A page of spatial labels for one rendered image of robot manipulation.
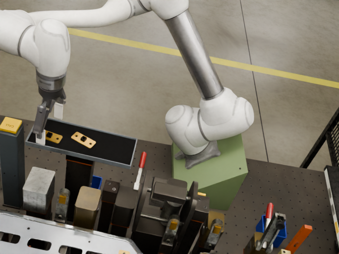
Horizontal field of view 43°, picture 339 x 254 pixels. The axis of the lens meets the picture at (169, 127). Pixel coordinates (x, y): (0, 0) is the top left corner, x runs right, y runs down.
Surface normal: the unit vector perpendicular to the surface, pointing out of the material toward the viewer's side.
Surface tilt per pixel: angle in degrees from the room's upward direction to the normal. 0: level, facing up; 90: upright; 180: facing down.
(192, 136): 91
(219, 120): 81
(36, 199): 90
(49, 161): 0
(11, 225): 0
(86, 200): 0
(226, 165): 42
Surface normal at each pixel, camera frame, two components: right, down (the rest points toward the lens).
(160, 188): 0.21, -0.70
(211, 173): -0.50, -0.62
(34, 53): -0.44, 0.51
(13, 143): -0.11, 0.67
